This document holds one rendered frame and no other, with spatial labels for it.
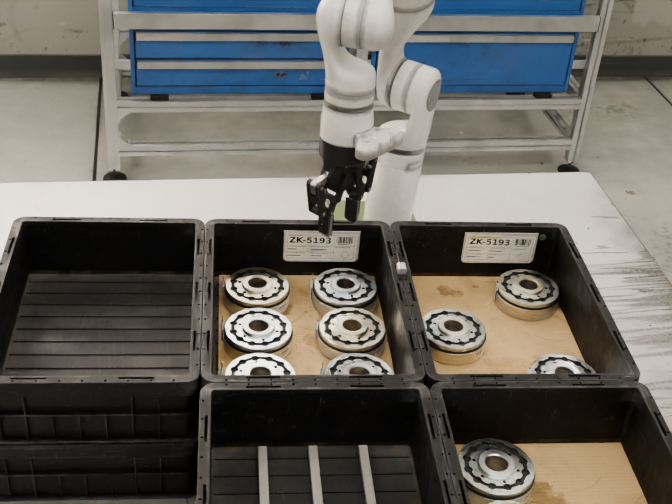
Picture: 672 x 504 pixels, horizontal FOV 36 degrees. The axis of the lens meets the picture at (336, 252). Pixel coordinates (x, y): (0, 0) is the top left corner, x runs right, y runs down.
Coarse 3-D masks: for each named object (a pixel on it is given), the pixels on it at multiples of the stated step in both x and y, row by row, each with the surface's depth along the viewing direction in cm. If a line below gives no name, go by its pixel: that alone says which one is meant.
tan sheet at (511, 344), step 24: (432, 288) 171; (456, 288) 172; (480, 288) 172; (480, 312) 167; (504, 336) 162; (528, 336) 162; (552, 336) 163; (480, 360) 156; (504, 360) 157; (528, 360) 157
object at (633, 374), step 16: (400, 224) 168; (416, 224) 169; (432, 224) 170; (448, 224) 170; (464, 224) 170; (480, 224) 170; (496, 224) 171; (512, 224) 171; (528, 224) 171; (544, 224) 172; (560, 224) 172; (400, 240) 164; (400, 256) 161; (576, 256) 165; (592, 288) 158; (416, 304) 150; (416, 320) 147; (608, 320) 150; (624, 352) 144; (432, 368) 139; (432, 384) 137
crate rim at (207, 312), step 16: (208, 224) 164; (224, 224) 165; (240, 224) 165; (256, 224) 166; (272, 224) 166; (288, 224) 166; (304, 224) 167; (336, 224) 167; (352, 224) 167; (368, 224) 168; (384, 224) 168; (208, 240) 161; (384, 240) 164; (208, 256) 157; (208, 272) 153; (208, 288) 152; (400, 288) 153; (208, 304) 147; (400, 304) 150; (208, 320) 144; (208, 336) 143; (416, 336) 144; (208, 352) 138; (416, 352) 141; (208, 368) 135; (416, 368) 138
